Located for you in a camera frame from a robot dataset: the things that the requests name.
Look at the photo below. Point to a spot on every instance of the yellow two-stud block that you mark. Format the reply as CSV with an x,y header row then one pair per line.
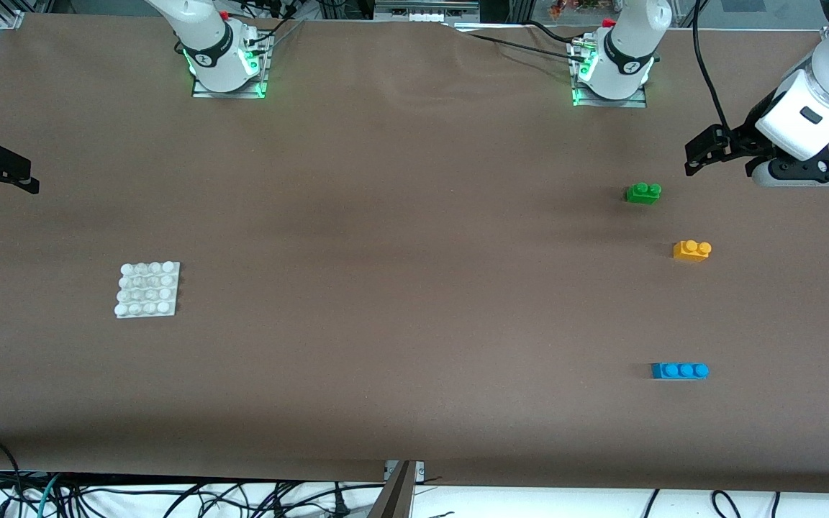
x,y
689,252

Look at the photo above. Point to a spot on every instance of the small metal bracket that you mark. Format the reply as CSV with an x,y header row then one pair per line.
x,y
420,471

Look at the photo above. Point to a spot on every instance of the white studded base plate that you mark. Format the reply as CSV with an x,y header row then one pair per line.
x,y
148,291

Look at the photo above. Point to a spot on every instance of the grey equipment box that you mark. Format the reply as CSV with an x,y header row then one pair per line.
x,y
422,11

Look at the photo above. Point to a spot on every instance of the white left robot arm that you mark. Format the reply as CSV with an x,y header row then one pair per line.
x,y
623,57

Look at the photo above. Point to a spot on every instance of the blue three-stud block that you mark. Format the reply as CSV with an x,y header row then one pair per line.
x,y
677,371

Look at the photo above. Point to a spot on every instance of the brown paper table cover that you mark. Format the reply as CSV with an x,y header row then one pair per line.
x,y
386,324

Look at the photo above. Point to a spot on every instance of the green two-stud block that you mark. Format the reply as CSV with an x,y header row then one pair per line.
x,y
641,194

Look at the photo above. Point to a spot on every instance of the colourful object pile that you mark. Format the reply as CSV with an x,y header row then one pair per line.
x,y
573,7

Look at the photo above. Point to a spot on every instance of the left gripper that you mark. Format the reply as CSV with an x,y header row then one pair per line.
x,y
743,139

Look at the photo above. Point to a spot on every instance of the dark metal post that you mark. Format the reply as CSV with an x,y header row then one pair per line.
x,y
393,500

